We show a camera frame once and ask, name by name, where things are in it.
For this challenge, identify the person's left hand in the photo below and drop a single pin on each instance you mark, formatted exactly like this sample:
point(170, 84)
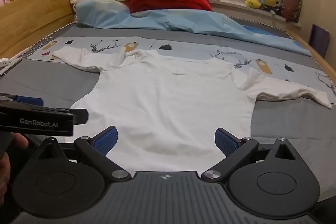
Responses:
point(5, 166)

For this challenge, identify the patterned light blue bed runner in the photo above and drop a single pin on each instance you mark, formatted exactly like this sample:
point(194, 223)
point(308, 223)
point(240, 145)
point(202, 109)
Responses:
point(243, 60)

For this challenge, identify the wooden headboard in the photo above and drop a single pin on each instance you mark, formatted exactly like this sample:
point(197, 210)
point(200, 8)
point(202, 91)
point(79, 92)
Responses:
point(25, 22)

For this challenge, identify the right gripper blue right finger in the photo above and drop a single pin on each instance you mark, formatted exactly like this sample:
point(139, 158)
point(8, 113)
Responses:
point(238, 152)

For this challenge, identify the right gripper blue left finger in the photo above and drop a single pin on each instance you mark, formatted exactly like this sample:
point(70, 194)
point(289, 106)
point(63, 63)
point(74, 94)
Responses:
point(93, 151)

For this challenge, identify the wooden bed side rail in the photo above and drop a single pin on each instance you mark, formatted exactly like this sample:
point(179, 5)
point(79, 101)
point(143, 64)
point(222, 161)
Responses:
point(322, 63)

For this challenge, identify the light blue sheet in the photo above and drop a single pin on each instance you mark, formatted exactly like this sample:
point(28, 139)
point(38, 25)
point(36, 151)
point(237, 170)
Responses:
point(106, 14)

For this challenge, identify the dark red cushion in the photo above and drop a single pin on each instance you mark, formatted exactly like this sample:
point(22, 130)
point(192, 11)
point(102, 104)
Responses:
point(291, 10)

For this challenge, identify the white t-shirt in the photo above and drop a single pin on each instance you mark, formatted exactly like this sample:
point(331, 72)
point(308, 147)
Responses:
point(167, 109)

